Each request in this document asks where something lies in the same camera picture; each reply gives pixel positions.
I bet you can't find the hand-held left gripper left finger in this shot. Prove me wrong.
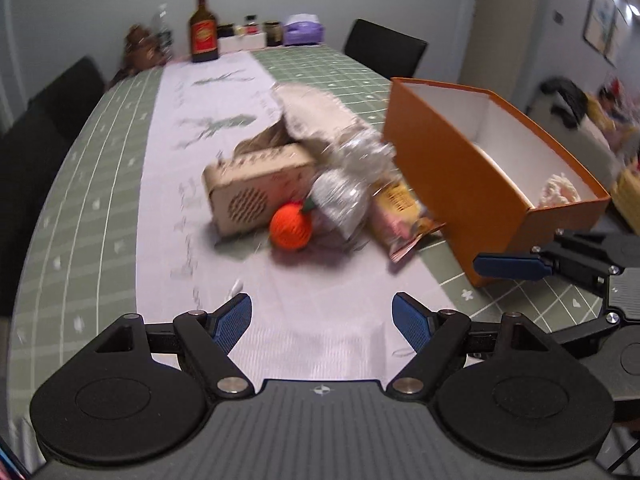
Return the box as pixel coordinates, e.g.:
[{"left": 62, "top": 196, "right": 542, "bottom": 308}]
[{"left": 92, "top": 292, "right": 253, "bottom": 398}]

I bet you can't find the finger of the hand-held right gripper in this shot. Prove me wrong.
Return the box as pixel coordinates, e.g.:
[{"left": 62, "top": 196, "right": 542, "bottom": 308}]
[
  {"left": 474, "top": 230, "right": 640, "bottom": 302},
  {"left": 549, "top": 311, "right": 624, "bottom": 359}
]

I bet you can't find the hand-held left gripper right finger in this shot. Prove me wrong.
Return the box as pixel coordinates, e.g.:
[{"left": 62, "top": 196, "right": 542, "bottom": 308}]
[{"left": 387, "top": 291, "right": 551, "bottom": 398}]

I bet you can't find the white cloth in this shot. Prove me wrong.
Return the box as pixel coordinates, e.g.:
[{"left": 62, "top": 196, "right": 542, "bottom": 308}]
[{"left": 537, "top": 172, "right": 593, "bottom": 209}]

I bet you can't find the yellow pink snack packet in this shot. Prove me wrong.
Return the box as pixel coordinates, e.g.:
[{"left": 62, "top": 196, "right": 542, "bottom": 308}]
[{"left": 367, "top": 180, "right": 448, "bottom": 263}]

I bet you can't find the orange knitted fruit toy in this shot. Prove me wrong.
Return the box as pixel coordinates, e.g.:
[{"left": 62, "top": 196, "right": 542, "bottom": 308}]
[{"left": 269, "top": 197, "right": 318, "bottom": 252}]

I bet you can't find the orange cardboard box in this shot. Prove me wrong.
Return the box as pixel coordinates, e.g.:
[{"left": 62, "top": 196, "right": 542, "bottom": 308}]
[{"left": 382, "top": 77, "right": 612, "bottom": 288}]

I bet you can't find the clear plastic item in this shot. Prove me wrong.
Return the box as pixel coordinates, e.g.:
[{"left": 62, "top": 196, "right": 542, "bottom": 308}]
[{"left": 312, "top": 125, "right": 401, "bottom": 241}]

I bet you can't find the white deer-print table runner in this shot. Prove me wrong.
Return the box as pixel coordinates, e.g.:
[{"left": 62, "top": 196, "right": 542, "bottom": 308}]
[{"left": 135, "top": 52, "right": 471, "bottom": 383}]

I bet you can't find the wooden radio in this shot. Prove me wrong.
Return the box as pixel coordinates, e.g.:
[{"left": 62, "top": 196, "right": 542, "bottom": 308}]
[{"left": 202, "top": 142, "right": 321, "bottom": 238}]

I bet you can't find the grey sofa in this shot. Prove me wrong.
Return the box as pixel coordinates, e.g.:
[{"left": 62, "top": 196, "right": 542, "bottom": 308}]
[{"left": 527, "top": 90, "right": 623, "bottom": 191}]

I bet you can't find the black garment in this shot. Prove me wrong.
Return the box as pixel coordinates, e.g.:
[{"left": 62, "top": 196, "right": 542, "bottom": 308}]
[{"left": 540, "top": 76, "right": 591, "bottom": 128}]

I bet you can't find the green checked tablecloth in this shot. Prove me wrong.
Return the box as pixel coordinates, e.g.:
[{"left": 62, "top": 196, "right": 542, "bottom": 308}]
[{"left": 10, "top": 42, "right": 616, "bottom": 461}]

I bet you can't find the black chair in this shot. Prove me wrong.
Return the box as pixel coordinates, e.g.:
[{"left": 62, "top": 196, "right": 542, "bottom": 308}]
[
  {"left": 344, "top": 19, "right": 429, "bottom": 81},
  {"left": 0, "top": 105, "right": 81, "bottom": 316},
  {"left": 27, "top": 55, "right": 106, "bottom": 128}
]

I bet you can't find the white rectangular box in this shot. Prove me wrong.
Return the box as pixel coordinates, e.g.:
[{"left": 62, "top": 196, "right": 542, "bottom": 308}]
[{"left": 218, "top": 31, "right": 268, "bottom": 54}]

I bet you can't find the brown liquor bottle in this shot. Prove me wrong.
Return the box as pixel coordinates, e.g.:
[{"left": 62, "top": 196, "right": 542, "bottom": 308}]
[{"left": 188, "top": 0, "right": 221, "bottom": 63}]

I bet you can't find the brown bear toy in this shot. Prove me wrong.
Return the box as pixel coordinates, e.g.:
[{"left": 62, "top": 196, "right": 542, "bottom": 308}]
[{"left": 122, "top": 24, "right": 168, "bottom": 68}]

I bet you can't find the purple tissue pack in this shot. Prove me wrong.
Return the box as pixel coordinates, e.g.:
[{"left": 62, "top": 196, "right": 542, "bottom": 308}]
[{"left": 282, "top": 12, "right": 325, "bottom": 46}]

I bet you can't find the clear water bottle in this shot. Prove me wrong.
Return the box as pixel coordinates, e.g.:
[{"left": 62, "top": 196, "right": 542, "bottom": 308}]
[{"left": 150, "top": 4, "right": 173, "bottom": 58}]

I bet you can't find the framed wall picture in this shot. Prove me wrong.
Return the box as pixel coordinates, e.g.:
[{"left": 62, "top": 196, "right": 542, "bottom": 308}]
[
  {"left": 582, "top": 0, "right": 618, "bottom": 53},
  {"left": 605, "top": 7, "right": 633, "bottom": 67}
]

